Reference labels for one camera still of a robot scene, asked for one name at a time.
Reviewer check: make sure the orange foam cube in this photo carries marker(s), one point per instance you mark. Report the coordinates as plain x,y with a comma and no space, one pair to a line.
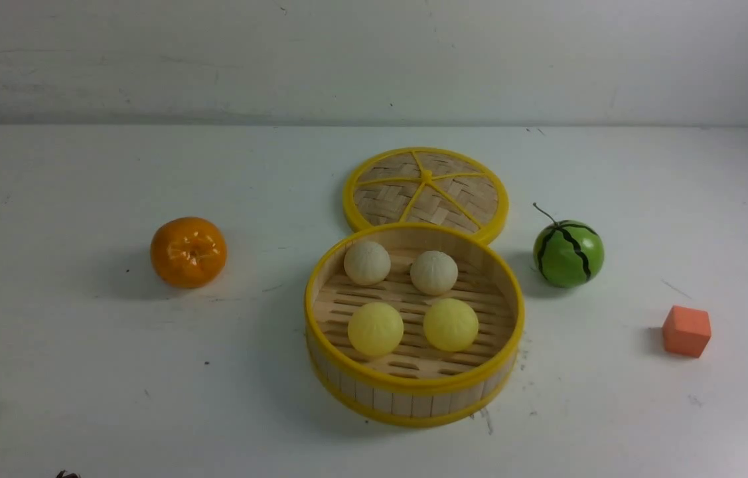
686,331

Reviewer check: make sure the green toy watermelon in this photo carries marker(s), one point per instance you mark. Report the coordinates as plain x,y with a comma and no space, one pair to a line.
567,253

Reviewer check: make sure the bamboo steamer tray yellow rim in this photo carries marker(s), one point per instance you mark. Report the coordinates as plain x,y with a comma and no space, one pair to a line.
415,385

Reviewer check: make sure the yellow bun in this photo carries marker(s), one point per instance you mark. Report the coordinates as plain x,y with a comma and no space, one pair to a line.
450,325
375,329

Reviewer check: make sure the white bun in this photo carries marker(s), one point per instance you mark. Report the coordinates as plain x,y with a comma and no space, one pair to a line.
367,263
434,273

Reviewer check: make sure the orange toy tangerine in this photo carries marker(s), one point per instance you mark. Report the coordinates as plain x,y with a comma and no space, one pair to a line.
188,252

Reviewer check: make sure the woven bamboo steamer lid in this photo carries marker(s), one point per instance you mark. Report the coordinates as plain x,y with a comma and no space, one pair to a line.
426,185

